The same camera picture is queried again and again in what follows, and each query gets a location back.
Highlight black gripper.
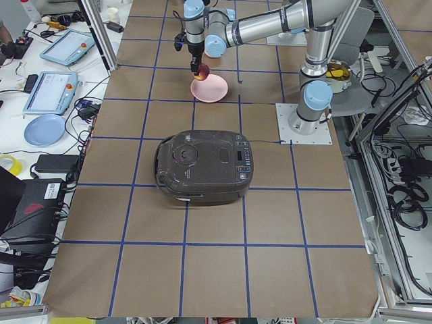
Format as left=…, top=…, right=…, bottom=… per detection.
left=188, top=42, right=204, bottom=75

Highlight red apple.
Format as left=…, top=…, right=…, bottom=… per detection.
left=194, top=63, right=210, bottom=81

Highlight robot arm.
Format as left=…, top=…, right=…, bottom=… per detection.
left=174, top=0, right=359, bottom=136

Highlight pink plate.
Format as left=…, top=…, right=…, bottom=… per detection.
left=190, top=74, right=228, bottom=103

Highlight blue plate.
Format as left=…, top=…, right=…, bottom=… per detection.
left=24, top=114, right=65, bottom=146

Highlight dark grey rice cooker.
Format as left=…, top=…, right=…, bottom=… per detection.
left=154, top=130, right=254, bottom=203

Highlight teach pendant far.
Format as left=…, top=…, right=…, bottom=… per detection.
left=39, top=30, right=95, bottom=66

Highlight teach pendant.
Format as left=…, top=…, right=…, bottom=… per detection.
left=23, top=71, right=78, bottom=115
left=39, top=30, right=95, bottom=66

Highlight teach pendant near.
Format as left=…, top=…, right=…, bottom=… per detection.
left=23, top=71, right=78, bottom=115

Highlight yellow tape roll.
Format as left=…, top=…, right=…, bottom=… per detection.
left=0, top=155, right=23, bottom=176

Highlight black computer box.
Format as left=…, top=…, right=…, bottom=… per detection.
left=1, top=168, right=66, bottom=242

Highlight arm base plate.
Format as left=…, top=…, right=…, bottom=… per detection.
left=266, top=30, right=307, bottom=47
left=275, top=103, right=332, bottom=145

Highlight aluminium frame post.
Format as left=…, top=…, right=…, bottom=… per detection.
left=76, top=0, right=118, bottom=72

